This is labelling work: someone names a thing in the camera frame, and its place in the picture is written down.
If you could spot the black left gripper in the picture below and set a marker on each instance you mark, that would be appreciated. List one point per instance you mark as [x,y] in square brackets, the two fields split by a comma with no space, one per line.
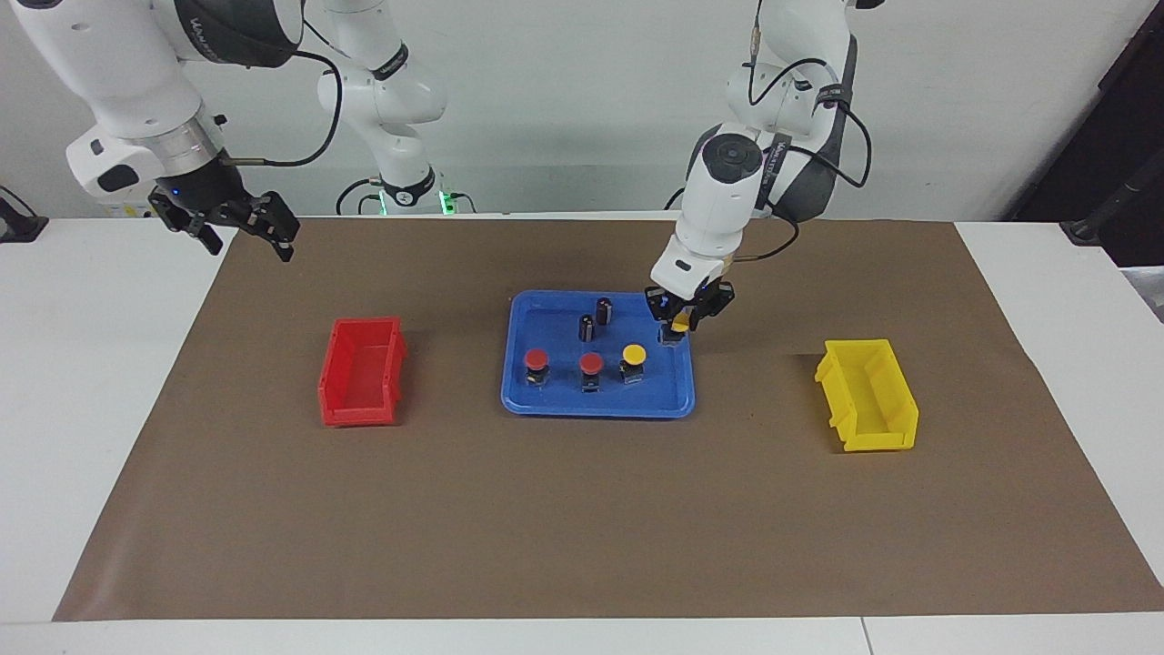
[691,300]

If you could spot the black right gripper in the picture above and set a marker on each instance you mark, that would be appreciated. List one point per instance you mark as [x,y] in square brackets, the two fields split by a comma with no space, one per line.
[205,200]

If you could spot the black cylinder knob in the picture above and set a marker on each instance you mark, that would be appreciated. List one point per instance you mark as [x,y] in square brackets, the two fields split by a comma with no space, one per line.
[605,312]
[587,329]

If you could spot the white power box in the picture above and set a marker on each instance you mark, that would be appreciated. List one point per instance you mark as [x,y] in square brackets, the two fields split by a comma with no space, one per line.
[127,210]

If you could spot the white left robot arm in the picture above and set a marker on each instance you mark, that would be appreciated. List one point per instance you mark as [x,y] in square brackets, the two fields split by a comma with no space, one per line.
[718,209]

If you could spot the brown paper mat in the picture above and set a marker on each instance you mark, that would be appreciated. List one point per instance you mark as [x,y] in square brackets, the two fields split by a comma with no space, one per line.
[582,509]

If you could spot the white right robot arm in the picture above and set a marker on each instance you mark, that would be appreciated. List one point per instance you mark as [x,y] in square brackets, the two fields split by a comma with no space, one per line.
[127,73]

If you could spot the black stand with clamp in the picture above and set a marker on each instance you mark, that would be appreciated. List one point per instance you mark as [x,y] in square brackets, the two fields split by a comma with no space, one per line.
[1123,191]

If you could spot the yellow push button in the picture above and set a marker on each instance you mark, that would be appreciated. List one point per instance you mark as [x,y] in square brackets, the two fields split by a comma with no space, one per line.
[679,324]
[634,353]

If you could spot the blue plastic tray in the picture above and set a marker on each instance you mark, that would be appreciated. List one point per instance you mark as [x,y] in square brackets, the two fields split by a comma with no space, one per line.
[637,402]

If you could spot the red push button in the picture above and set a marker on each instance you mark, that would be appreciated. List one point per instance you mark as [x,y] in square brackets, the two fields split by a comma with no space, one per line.
[536,357]
[591,363]

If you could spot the black background panel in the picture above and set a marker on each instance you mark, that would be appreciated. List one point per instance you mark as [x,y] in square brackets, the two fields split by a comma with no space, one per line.
[1128,109]

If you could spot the red plastic bin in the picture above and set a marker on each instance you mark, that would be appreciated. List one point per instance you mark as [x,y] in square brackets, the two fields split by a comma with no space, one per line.
[364,415]

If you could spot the black table clamp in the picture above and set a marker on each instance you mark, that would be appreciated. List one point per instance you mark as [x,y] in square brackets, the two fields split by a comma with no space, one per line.
[18,227]

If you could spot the yellow plastic bin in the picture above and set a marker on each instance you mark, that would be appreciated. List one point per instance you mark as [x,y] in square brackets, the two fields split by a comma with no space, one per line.
[882,443]

